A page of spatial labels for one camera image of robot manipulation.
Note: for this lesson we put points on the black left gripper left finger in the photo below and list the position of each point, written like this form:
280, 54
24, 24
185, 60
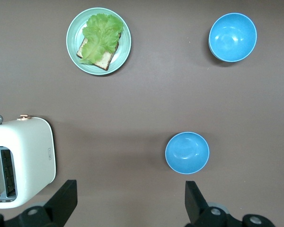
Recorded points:
59, 203

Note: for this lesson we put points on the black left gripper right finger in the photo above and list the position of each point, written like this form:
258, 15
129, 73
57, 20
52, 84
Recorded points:
195, 205

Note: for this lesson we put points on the blue bowl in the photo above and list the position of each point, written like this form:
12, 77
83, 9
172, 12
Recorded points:
187, 153
233, 37

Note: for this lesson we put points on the cream white toaster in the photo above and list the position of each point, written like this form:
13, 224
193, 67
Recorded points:
30, 153

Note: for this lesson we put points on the green plate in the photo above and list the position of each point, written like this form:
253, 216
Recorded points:
73, 42

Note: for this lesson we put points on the green lettuce leaf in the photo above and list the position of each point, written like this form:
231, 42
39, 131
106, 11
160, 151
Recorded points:
101, 35

